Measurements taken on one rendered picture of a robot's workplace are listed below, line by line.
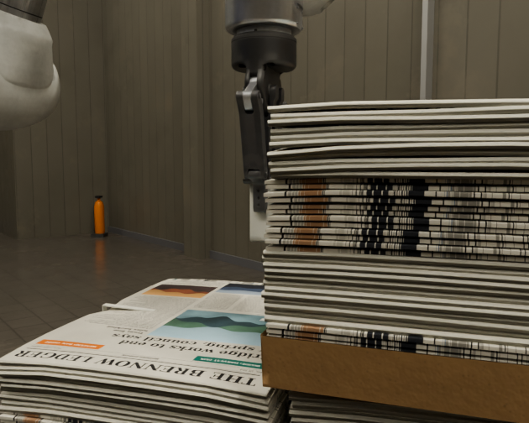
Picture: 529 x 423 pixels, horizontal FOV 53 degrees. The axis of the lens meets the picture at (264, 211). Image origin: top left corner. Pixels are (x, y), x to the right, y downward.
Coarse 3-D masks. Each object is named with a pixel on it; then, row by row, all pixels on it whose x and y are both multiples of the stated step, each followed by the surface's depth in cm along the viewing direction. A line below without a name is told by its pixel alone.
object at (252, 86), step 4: (256, 76) 59; (252, 80) 58; (256, 80) 58; (252, 84) 58; (256, 84) 58; (248, 88) 57; (252, 88) 57; (256, 88) 58; (244, 92) 56; (248, 92) 56; (244, 96) 56; (248, 96) 56; (244, 100) 57; (248, 100) 56; (244, 104) 57; (248, 104) 57; (252, 104) 57; (244, 108) 57; (248, 108) 57; (252, 108) 57
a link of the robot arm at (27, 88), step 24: (0, 0) 88; (24, 0) 89; (0, 24) 87; (24, 24) 90; (0, 48) 87; (24, 48) 90; (48, 48) 95; (0, 72) 88; (24, 72) 91; (48, 72) 97; (0, 96) 89; (24, 96) 93; (48, 96) 99; (0, 120) 92; (24, 120) 97
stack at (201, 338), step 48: (192, 288) 80; (240, 288) 80; (48, 336) 59; (96, 336) 59; (144, 336) 59; (192, 336) 59; (240, 336) 59; (48, 384) 51; (96, 384) 50; (144, 384) 48; (192, 384) 47; (240, 384) 46
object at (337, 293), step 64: (320, 128) 40; (384, 128) 39; (448, 128) 37; (512, 128) 36; (320, 192) 41; (384, 192) 39; (448, 192) 38; (512, 192) 37; (320, 256) 42; (384, 256) 40; (448, 256) 39; (512, 256) 37; (320, 320) 42; (384, 320) 41; (448, 320) 39; (512, 320) 38
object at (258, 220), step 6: (252, 186) 63; (252, 192) 63; (252, 198) 63; (252, 204) 63; (252, 210) 63; (252, 216) 63; (258, 216) 63; (264, 216) 63; (252, 222) 63; (258, 222) 63; (264, 222) 63; (252, 228) 63; (258, 228) 63; (264, 228) 63; (252, 234) 63; (258, 234) 63; (252, 240) 63; (258, 240) 63; (264, 240) 63
